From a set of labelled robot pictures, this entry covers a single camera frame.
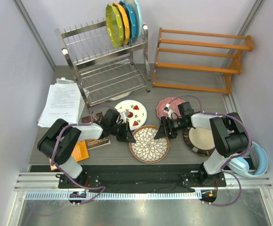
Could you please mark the light blue headphones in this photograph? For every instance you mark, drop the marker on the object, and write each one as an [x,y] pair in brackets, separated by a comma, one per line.
[252,166]

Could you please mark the stack of white papers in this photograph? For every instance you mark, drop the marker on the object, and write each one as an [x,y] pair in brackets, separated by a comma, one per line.
[64,101]

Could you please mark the blue dotted plate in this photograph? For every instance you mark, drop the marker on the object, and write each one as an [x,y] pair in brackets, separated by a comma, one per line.
[132,21]

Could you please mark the dark rimmed cream plate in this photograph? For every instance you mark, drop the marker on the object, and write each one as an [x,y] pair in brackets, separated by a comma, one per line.
[199,140]

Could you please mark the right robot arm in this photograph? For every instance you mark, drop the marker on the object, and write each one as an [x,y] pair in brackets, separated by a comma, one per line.
[229,135]

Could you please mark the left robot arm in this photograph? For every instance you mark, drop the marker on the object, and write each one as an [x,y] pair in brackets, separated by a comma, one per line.
[60,140]

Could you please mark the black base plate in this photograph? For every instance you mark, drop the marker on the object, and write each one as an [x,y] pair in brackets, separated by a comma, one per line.
[141,179]

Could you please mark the steel dish rack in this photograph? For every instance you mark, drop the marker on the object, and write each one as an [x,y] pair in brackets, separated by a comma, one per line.
[101,71]

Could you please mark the pink dotted plate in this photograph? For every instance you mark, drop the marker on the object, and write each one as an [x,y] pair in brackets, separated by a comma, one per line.
[173,105]

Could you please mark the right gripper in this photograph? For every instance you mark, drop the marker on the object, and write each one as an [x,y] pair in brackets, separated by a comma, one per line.
[163,132]

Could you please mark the orange plate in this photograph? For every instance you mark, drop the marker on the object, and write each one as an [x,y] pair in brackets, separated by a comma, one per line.
[125,20]

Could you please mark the orange booklet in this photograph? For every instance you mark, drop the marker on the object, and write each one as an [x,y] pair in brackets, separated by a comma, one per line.
[80,151]

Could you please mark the white strawberry plate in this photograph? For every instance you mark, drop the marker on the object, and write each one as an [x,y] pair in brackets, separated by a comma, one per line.
[139,113]

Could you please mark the light blue plate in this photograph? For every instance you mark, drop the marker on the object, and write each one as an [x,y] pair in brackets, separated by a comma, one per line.
[137,10]

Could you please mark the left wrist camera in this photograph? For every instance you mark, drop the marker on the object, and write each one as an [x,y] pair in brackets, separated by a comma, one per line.
[126,114]

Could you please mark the orange wooden shelf rack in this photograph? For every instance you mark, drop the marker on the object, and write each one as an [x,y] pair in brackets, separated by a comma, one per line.
[180,52]

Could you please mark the dark paperback book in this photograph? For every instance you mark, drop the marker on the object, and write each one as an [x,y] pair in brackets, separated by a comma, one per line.
[94,143]

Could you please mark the brown floral pattern plate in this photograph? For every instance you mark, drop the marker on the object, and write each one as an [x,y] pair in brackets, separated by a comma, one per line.
[147,149]

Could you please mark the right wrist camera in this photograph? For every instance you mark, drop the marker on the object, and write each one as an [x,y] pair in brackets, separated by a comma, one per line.
[167,109]

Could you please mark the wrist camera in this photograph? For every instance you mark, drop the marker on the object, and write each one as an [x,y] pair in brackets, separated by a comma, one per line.
[126,114]
[167,109]

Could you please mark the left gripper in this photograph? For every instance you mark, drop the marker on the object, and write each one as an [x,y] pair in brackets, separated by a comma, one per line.
[127,133]

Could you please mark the green plate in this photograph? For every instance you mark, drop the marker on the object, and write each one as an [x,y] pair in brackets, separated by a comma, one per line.
[114,25]

